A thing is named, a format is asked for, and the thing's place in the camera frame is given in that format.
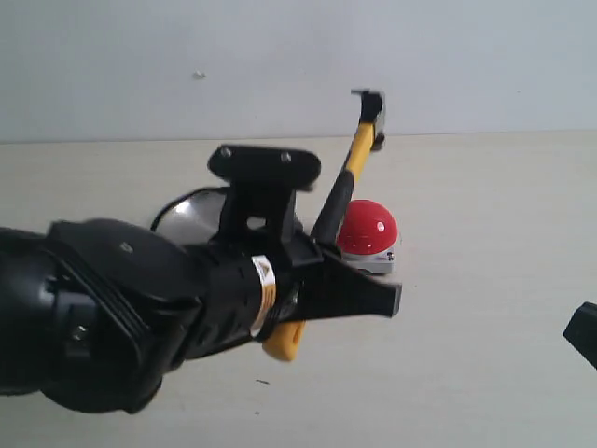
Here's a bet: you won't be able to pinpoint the round steel plate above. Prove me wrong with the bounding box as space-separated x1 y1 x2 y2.
150 187 229 245

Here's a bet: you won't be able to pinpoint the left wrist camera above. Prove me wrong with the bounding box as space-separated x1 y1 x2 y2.
207 145 321 245

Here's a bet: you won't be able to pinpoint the yellow black claw hammer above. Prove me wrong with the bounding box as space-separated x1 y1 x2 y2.
262 89 386 362

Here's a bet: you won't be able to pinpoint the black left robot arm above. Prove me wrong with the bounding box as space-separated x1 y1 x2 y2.
1 218 402 414

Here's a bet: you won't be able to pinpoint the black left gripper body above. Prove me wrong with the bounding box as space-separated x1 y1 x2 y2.
186 218 323 345

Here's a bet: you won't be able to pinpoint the red dome push button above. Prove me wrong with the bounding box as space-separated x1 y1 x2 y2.
336 200 400 275

